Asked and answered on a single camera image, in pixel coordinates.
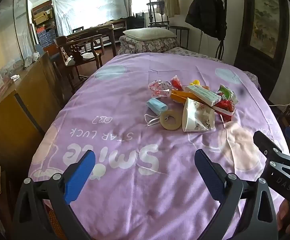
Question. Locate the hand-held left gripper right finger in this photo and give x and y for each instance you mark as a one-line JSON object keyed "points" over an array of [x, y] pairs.
{"points": [[209, 177]]}

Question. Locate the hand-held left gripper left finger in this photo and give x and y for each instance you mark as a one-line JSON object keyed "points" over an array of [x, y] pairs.
{"points": [[81, 175]]}

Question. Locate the green packet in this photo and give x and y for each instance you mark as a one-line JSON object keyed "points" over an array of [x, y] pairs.
{"points": [[224, 90]]}

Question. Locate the white red medicine box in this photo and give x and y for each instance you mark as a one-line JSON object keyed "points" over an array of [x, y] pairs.
{"points": [[202, 93]]}

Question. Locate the red packet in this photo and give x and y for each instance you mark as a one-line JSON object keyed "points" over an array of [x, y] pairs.
{"points": [[224, 106]]}

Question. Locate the purple printed blanket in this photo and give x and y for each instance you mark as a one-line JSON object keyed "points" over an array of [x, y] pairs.
{"points": [[125, 142]]}

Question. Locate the printed paper cup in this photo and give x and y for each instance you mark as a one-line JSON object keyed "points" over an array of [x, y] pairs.
{"points": [[197, 120]]}

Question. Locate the brown tape roll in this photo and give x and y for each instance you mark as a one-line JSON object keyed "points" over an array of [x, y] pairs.
{"points": [[163, 123]]}

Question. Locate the orange medicine box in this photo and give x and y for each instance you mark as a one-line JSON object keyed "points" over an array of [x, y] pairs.
{"points": [[178, 95]]}

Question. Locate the blue face mask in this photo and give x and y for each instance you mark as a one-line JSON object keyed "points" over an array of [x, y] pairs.
{"points": [[156, 105]]}

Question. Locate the yellow tassel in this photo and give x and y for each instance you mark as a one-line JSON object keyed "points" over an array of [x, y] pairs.
{"points": [[195, 82]]}

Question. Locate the wooden cabinet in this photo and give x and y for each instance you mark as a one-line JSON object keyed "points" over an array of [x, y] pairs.
{"points": [[15, 110]]}

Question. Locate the clear red printed wrapper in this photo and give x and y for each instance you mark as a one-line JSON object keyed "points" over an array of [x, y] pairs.
{"points": [[157, 90]]}

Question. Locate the black coat stand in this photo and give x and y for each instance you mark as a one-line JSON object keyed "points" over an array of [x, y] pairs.
{"points": [[221, 50]]}

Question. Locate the floral bed sheet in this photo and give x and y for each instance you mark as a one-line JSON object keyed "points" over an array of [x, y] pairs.
{"points": [[192, 53]]}

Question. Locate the dark framed painting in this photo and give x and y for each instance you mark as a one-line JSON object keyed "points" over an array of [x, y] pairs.
{"points": [[263, 22]]}

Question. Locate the blue chair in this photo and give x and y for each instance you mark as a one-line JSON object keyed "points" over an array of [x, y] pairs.
{"points": [[54, 58]]}

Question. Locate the carved wooden chair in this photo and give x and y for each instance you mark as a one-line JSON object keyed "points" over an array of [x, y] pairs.
{"points": [[72, 50]]}

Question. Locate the floral quilt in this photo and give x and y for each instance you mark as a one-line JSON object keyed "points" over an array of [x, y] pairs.
{"points": [[145, 45]]}

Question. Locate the dark wooden table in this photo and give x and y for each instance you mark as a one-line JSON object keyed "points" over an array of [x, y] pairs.
{"points": [[97, 31]]}

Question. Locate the black coat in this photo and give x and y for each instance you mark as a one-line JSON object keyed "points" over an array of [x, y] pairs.
{"points": [[206, 10]]}

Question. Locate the white pillow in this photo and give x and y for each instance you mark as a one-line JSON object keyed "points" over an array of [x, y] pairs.
{"points": [[147, 33]]}

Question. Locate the stack of cardboard boxes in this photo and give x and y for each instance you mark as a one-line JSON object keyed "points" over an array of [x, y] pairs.
{"points": [[43, 20]]}

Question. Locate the white cloth cover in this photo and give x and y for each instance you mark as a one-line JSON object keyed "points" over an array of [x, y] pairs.
{"points": [[90, 7]]}

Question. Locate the black metal rack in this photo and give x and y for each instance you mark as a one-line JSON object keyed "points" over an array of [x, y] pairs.
{"points": [[155, 5]]}

